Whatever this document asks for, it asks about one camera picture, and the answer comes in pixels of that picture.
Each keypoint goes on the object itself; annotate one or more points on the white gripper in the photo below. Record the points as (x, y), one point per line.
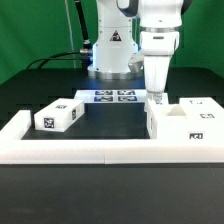
(157, 50)

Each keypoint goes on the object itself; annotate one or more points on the white cabinet body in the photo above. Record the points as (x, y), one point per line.
(170, 122)

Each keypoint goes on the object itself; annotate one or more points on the white cabinet door panel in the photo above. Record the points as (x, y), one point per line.
(202, 108)

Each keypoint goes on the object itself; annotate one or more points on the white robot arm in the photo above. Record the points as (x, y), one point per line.
(137, 36)

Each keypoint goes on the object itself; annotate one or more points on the white cabinet top box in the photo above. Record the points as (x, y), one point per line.
(59, 115)

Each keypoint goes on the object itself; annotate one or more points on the white base tag plate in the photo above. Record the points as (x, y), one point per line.
(111, 96)

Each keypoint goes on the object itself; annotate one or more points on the green backdrop curtain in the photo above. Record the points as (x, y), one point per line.
(34, 29)

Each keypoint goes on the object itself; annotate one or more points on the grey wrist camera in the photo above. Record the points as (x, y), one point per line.
(135, 63)

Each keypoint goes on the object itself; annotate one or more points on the white U-shaped fence frame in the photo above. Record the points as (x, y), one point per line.
(14, 149)

